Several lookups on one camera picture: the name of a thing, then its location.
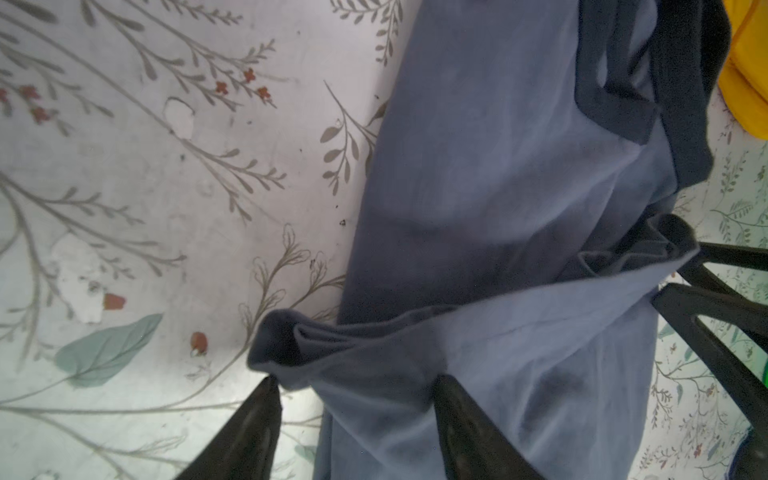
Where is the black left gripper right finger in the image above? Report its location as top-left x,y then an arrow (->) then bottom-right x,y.
433,375 -> 543,480

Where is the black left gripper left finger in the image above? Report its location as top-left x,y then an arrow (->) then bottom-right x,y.
177,376 -> 282,480

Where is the yellow bucket hat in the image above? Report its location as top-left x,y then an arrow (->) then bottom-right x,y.
718,0 -> 767,140

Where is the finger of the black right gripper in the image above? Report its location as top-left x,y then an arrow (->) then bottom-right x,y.
678,242 -> 767,300
652,283 -> 767,479

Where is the grey tank top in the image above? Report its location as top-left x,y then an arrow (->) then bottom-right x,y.
248,1 -> 730,479

